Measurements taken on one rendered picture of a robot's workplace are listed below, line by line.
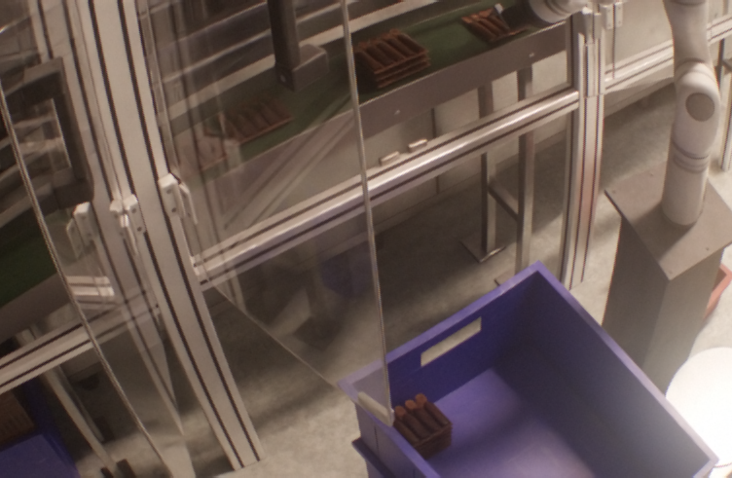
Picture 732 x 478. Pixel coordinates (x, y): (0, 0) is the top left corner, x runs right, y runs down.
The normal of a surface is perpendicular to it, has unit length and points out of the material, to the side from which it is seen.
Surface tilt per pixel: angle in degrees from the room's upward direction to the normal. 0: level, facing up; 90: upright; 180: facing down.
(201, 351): 90
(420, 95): 90
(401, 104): 90
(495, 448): 0
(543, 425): 0
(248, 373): 0
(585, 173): 90
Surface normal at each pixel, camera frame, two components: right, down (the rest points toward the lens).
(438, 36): -0.12, -0.67
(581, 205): 0.51, 0.59
